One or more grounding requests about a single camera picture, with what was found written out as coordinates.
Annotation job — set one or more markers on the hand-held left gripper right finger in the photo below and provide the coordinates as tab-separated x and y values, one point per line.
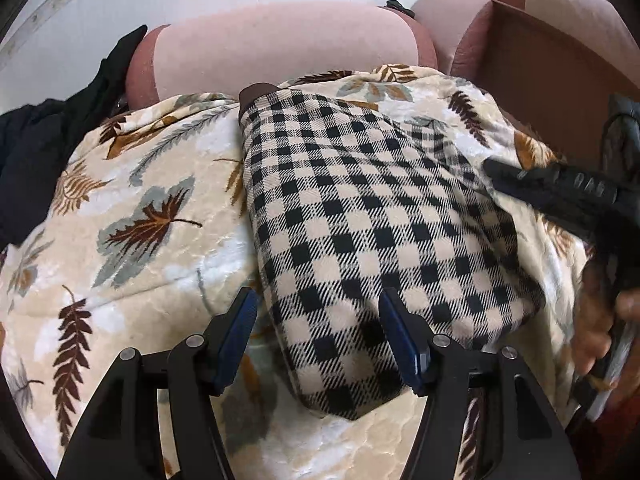
400	340

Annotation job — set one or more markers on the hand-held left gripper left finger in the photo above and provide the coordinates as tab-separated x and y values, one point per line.
235	340

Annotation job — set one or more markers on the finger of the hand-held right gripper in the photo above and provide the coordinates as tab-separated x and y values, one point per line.
550	185

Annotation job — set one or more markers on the beige black checkered shirt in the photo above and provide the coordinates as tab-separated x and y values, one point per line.
360	220

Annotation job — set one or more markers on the person's right hand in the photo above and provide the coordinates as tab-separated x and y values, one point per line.
592	320

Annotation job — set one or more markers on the leaf print blanket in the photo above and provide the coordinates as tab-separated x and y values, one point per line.
150	270

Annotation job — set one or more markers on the small black object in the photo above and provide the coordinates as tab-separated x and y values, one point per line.
396	6

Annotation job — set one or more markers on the black cloth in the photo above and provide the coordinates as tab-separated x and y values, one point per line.
45	150

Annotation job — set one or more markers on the pink and brown sofa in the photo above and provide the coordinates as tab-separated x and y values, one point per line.
280	45

